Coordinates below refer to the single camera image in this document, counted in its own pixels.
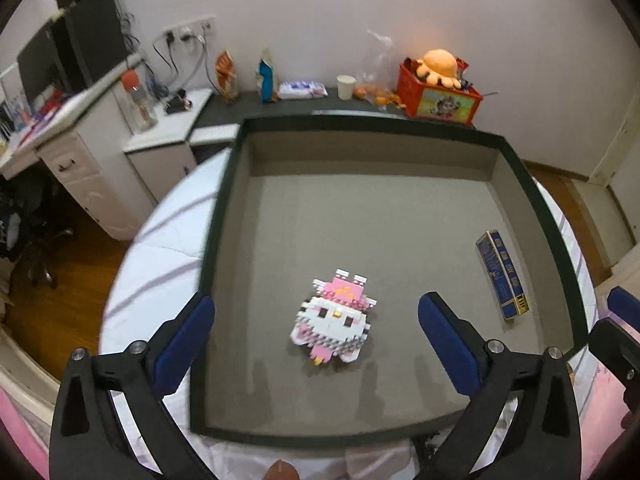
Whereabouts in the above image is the red toy storage box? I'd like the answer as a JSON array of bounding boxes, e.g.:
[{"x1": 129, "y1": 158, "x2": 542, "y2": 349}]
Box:
[{"x1": 396, "y1": 58, "x2": 483, "y2": 126}]

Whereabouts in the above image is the wall power outlet strip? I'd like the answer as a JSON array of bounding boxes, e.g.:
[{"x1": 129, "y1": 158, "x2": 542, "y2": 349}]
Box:
[{"x1": 160, "y1": 14, "x2": 217, "y2": 40}]

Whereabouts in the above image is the clear plastic bag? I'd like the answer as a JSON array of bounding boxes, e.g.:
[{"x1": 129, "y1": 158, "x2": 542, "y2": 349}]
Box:
[{"x1": 354, "y1": 29, "x2": 402, "y2": 110}]

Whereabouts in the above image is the orange snack bag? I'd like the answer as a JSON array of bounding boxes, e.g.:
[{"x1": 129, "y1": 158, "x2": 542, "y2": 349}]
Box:
[{"x1": 215, "y1": 50, "x2": 239, "y2": 103}]

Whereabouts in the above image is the dark low bench top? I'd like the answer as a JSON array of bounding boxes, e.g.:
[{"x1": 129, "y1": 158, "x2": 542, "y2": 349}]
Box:
[{"x1": 195, "y1": 89, "x2": 474, "y2": 133}]

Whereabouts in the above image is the white low cabinet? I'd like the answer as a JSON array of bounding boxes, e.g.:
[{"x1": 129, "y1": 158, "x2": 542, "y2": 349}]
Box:
[{"x1": 122, "y1": 86, "x2": 215, "y2": 204}]

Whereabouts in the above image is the white paper cup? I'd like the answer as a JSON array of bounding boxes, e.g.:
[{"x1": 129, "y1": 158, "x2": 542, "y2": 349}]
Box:
[{"x1": 336, "y1": 75, "x2": 356, "y2": 101}]

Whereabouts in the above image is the wet wipes pack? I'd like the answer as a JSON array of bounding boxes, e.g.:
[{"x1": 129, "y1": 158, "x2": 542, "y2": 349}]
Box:
[{"x1": 278, "y1": 80, "x2": 328, "y2": 100}]

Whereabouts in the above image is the bottle with red cap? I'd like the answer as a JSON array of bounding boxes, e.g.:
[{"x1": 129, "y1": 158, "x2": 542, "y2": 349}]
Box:
[{"x1": 120, "y1": 70, "x2": 157, "y2": 132}]

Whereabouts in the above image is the pink bedding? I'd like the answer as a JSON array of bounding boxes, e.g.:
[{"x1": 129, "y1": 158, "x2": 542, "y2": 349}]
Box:
[{"x1": 570, "y1": 313, "x2": 639, "y2": 479}]

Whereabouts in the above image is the black office chair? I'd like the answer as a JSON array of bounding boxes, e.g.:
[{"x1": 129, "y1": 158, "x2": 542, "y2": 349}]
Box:
[{"x1": 1, "y1": 179, "x2": 75, "y2": 296}]

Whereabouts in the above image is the black computer monitor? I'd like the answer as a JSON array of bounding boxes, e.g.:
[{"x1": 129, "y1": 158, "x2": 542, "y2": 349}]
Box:
[{"x1": 17, "y1": 20, "x2": 63, "y2": 105}]

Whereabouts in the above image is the black computer tower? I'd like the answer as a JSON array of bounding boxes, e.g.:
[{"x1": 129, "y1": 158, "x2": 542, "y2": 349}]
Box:
[{"x1": 50, "y1": 0, "x2": 128, "y2": 94}]

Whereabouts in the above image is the blue rectangular small box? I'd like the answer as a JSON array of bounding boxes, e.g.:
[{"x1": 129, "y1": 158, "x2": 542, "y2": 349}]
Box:
[{"x1": 476, "y1": 230, "x2": 529, "y2": 322}]

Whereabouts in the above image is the pink box with black rim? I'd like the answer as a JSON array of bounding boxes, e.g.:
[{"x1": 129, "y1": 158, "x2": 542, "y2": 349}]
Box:
[{"x1": 189, "y1": 124, "x2": 587, "y2": 448}]

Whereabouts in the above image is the small black speaker device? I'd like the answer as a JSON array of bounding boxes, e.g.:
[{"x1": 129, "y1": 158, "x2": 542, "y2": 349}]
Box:
[{"x1": 163, "y1": 89, "x2": 193, "y2": 115}]

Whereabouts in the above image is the orange octopus plush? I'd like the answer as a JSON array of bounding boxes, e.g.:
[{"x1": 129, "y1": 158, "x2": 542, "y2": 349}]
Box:
[{"x1": 416, "y1": 49, "x2": 461, "y2": 90}]

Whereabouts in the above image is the person's thumb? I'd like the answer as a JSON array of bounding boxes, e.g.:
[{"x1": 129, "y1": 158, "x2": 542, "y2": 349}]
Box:
[{"x1": 262, "y1": 460, "x2": 300, "y2": 480}]

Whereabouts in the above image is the pink white block cat figure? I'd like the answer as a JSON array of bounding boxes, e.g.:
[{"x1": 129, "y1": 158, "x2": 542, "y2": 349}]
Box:
[{"x1": 290, "y1": 269, "x2": 378, "y2": 366}]

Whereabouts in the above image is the white desk with drawers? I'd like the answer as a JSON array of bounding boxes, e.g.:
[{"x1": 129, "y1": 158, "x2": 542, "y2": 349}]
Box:
[{"x1": 1, "y1": 54, "x2": 156, "y2": 240}]

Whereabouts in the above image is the blue snack bag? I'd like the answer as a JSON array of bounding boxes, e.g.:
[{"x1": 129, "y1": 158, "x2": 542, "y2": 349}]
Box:
[{"x1": 256, "y1": 48, "x2": 278, "y2": 103}]

